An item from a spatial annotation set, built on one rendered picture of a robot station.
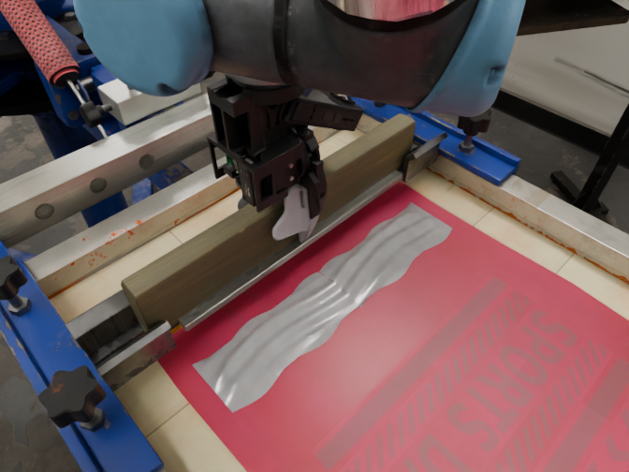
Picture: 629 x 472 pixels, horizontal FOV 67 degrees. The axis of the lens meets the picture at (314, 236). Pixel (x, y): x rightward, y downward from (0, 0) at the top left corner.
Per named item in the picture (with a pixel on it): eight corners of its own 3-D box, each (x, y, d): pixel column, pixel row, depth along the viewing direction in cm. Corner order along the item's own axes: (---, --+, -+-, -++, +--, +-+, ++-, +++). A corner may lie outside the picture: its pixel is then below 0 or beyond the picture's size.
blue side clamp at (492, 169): (506, 197, 70) (521, 158, 64) (487, 213, 67) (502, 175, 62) (355, 113, 84) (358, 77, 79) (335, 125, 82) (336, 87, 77)
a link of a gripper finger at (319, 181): (289, 209, 53) (276, 140, 48) (301, 201, 54) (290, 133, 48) (318, 226, 50) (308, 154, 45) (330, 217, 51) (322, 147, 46)
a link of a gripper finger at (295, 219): (270, 260, 54) (254, 195, 48) (308, 234, 57) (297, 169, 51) (287, 273, 52) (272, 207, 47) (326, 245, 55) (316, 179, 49)
